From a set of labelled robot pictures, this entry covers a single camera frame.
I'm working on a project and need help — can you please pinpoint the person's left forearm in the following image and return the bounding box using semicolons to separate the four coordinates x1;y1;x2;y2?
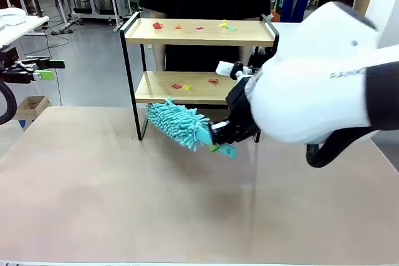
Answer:
240;16;261;67

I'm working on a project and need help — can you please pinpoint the black right arm cable sleeve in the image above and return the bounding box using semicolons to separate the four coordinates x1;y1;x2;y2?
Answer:
306;126;380;169

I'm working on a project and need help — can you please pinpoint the teal microfiber duster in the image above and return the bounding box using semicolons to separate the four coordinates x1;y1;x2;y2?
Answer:
145;97;238;159

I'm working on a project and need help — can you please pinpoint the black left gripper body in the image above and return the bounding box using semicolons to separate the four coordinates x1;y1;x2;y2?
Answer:
0;45;31;84

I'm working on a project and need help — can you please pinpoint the cardboard box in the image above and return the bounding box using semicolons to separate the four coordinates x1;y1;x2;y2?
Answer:
15;95;52;121

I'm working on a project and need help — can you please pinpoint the black left arm cable sleeve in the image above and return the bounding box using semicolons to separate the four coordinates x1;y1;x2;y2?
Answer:
0;79;18;125

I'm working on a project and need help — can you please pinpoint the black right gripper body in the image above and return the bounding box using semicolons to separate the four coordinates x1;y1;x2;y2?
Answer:
225;76;262;143

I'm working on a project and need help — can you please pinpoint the two-tier wooden black-framed shelf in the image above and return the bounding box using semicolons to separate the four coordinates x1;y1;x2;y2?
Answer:
119;11;281;144

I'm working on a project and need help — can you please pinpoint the black arm cable sleeve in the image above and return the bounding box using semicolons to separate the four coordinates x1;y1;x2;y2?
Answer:
0;79;18;125
306;126;380;169

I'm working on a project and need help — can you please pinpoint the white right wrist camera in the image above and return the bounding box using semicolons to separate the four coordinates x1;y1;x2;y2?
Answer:
215;60;266;82

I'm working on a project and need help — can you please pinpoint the white cloth bundle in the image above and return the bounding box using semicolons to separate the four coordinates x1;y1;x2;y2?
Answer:
0;7;27;27

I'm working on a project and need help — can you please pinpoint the small white desk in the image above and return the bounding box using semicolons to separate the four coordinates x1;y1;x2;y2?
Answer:
0;15;50;49

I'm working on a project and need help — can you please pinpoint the large white desk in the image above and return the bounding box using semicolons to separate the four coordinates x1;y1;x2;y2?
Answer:
271;21;304;58

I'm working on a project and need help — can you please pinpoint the person's right forearm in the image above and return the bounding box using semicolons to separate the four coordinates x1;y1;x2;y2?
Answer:
149;10;168;72

